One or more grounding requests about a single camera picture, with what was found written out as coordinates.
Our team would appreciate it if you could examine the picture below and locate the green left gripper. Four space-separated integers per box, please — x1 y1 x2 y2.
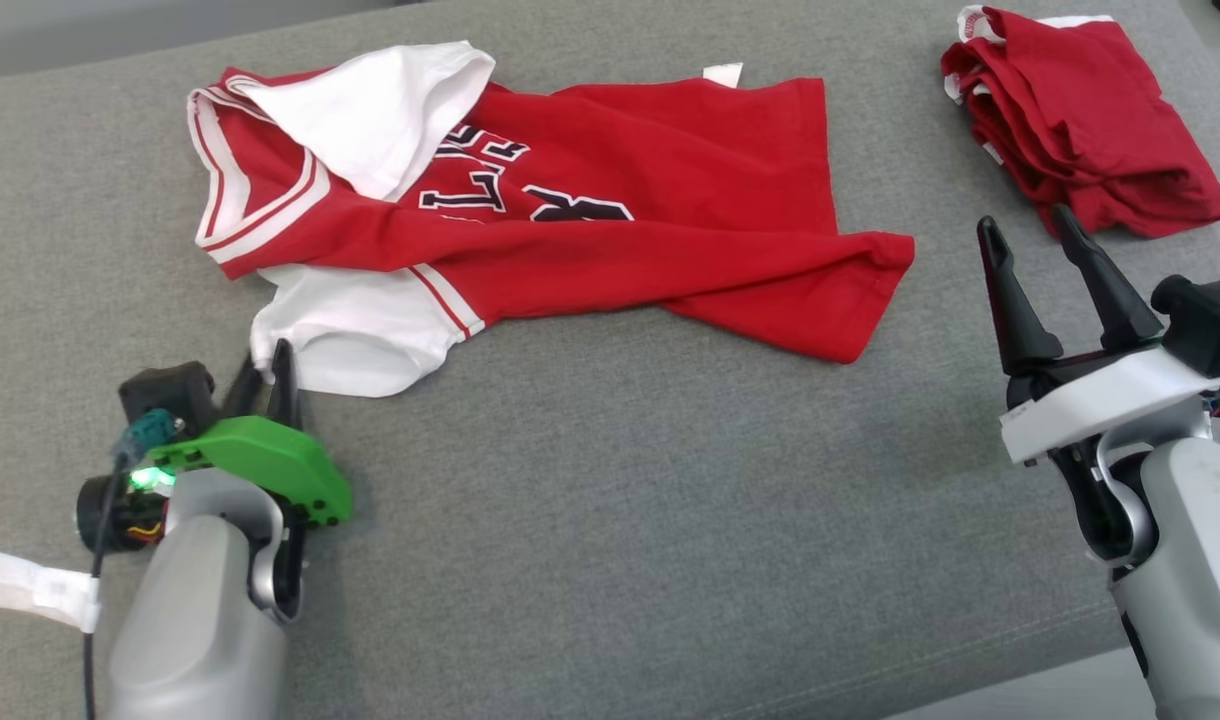
149 337 355 529

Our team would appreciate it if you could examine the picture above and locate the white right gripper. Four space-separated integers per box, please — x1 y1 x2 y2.
976 203 1220 467

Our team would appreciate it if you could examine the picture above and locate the white fabric strap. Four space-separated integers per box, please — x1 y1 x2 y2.
0 545 102 634

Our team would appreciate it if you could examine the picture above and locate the red white basketball jersey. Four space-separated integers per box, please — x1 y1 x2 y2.
187 40 917 399

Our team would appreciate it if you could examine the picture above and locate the red garment with white trim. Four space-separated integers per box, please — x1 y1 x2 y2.
940 5 1220 240

